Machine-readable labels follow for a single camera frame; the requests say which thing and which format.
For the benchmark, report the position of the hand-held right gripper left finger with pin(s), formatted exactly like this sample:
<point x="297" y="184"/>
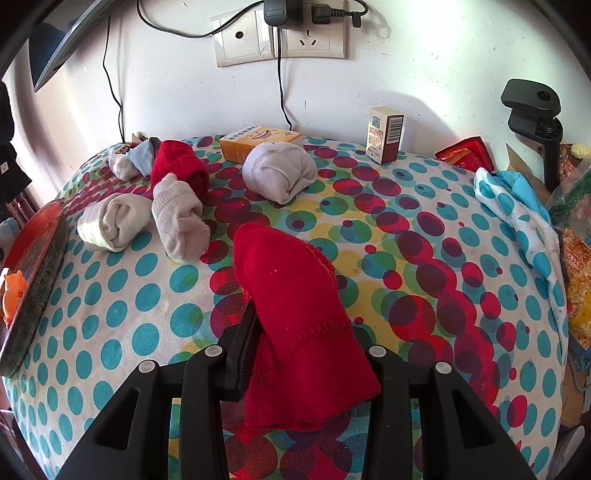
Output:
<point x="240" y="364"/>

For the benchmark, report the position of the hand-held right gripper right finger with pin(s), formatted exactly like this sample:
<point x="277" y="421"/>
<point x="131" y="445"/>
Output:
<point x="392" y="397"/>

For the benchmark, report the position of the red sock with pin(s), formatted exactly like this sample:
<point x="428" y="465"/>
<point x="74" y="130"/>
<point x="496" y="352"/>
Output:
<point x="300" y="323"/>
<point x="178" y="164"/>

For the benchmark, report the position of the polka dot tablecloth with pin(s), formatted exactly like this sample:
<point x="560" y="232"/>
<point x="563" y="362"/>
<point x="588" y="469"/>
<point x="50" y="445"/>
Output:
<point x="415" y="258"/>

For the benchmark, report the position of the rolled beige sock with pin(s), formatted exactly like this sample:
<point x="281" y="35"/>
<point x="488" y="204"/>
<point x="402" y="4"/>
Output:
<point x="113" y="221"/>

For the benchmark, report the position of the rolled red sock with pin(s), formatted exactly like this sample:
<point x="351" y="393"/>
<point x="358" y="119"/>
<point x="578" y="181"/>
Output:
<point x="178" y="164"/>

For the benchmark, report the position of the orange cardboard box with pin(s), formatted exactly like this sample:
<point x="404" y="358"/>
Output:
<point x="240" y="145"/>

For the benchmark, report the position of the white blue dotted cloth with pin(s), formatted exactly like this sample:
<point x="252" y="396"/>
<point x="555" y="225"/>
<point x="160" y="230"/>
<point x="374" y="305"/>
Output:
<point x="521" y="217"/>

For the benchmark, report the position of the red tray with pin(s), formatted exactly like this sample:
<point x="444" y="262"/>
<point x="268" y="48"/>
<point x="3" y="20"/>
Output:
<point x="39" y="267"/>

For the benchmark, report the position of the grey-blue sock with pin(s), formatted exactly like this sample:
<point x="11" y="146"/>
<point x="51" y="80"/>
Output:
<point x="144" y="157"/>

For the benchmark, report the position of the orange toy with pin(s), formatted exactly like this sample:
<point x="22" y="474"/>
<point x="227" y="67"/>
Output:
<point x="11" y="295"/>

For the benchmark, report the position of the clear plastic bags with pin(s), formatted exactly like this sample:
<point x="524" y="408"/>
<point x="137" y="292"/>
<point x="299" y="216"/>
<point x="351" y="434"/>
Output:
<point x="575" y="240"/>

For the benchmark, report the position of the small dark wrapper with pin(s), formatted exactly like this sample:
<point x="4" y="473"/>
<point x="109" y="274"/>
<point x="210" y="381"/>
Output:
<point x="123" y="149"/>

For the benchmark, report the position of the red snack packet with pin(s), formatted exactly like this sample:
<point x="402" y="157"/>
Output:
<point x="466" y="154"/>

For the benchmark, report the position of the tall white brown box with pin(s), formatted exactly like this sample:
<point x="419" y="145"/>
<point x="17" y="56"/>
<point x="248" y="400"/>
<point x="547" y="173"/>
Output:
<point x="383" y="138"/>

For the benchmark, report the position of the brown cardboard box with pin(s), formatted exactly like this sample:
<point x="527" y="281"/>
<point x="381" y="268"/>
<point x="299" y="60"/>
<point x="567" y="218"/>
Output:
<point x="521" y="166"/>

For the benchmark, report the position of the dark hanging clothes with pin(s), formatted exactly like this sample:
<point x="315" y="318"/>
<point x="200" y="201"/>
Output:
<point x="9" y="152"/>

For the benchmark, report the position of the black clamp stand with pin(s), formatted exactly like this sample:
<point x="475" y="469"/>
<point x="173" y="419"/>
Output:
<point x="531" y="99"/>

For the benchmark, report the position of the black charger adapter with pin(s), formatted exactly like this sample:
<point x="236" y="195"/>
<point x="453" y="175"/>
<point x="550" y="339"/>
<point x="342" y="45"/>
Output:
<point x="282" y="14"/>

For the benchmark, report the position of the black power plug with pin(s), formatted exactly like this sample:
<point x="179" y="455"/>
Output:
<point x="328" y="14"/>

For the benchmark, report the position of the dark monitor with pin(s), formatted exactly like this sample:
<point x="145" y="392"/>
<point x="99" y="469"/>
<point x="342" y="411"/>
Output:
<point x="60" y="50"/>

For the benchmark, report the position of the white wall socket plate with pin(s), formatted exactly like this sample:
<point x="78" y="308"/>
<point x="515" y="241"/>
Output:
<point x="240" y="41"/>

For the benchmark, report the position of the white wall power outlet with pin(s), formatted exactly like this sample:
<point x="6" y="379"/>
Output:
<point x="314" y="44"/>

